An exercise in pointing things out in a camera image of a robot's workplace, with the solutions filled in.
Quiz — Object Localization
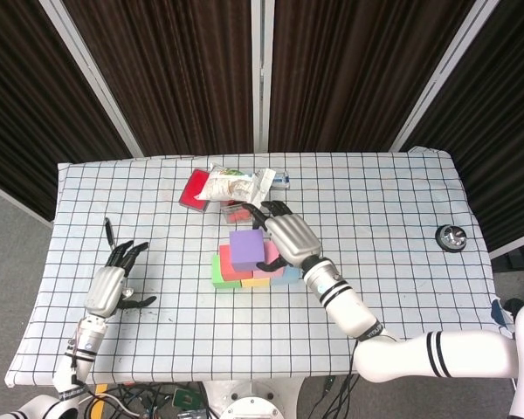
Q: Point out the dark brown partition panel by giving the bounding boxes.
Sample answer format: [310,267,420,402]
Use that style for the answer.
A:
[38,0,263,158]
[0,0,145,222]
[261,0,503,154]
[390,0,524,258]

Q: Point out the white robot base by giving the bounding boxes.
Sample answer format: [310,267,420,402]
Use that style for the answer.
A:
[203,377,307,419]

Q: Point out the metal ladle black handle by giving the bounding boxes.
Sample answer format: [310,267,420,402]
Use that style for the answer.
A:
[104,216,135,298]

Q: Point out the green foam cube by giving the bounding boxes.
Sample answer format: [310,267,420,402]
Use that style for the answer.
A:
[210,253,245,290]

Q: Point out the green circuit board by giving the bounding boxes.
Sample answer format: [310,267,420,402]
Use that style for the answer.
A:
[173,388,200,409]

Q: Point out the light blue foam cube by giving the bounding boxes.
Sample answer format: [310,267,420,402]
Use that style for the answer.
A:
[269,265,302,286]

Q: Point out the red foam cube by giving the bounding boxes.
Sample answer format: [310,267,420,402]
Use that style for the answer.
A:
[218,244,254,281]

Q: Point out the crumpled white snack bag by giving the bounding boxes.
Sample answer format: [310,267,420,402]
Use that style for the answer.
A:
[194,162,277,215]

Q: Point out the pink foam cube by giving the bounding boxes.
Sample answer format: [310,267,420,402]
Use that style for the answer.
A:
[251,241,287,280]

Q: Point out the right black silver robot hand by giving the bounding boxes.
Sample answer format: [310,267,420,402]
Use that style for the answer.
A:
[240,199,324,272]

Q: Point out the red ink pad case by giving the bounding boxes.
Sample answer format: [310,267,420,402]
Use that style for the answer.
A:
[178,168,213,213]

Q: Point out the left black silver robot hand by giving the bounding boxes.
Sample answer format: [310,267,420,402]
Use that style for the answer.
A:
[84,240,158,319]

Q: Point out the small metal bowl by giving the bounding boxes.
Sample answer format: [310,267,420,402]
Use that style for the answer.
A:
[435,223,468,253]

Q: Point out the purple foam cube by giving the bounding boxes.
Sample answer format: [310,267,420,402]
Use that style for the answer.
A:
[229,229,267,272]

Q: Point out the black floor cable tangle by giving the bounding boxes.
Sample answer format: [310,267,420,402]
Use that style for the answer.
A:
[86,378,210,419]

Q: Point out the white floor cable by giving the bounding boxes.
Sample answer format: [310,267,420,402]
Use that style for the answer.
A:
[86,392,141,419]

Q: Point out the clear box red pieces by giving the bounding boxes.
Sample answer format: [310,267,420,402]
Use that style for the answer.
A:
[219,198,258,226]

